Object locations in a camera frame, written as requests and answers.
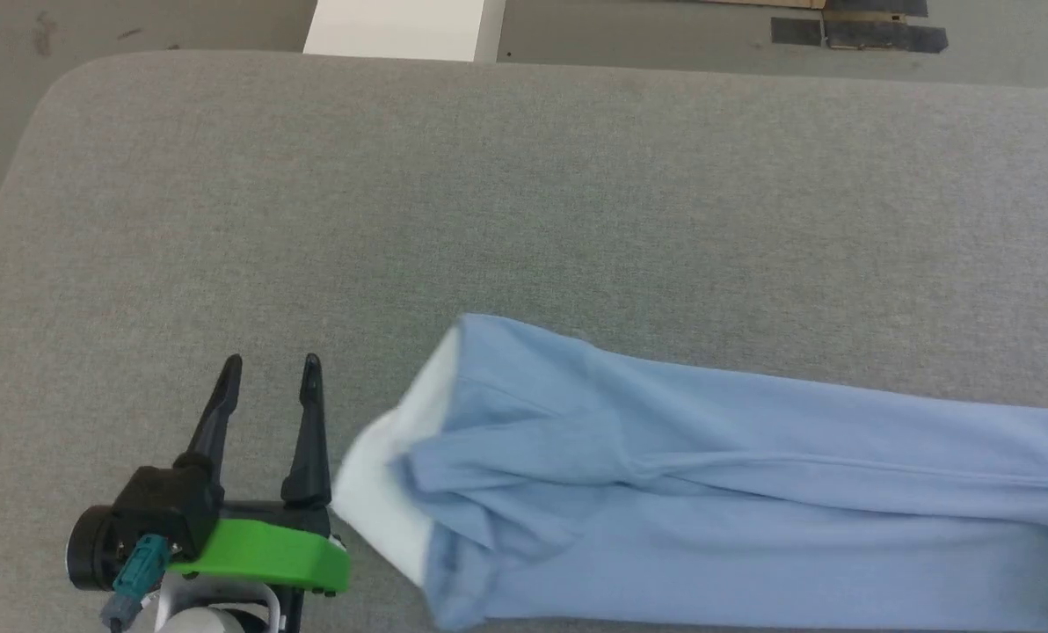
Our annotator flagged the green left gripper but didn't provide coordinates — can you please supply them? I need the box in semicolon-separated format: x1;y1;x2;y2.
165;354;352;592

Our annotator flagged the light blue garment white band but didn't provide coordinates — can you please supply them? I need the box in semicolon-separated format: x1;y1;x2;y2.
331;314;1048;633

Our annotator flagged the black cable teal connector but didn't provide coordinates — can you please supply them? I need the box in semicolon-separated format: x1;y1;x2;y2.
102;535;171;633

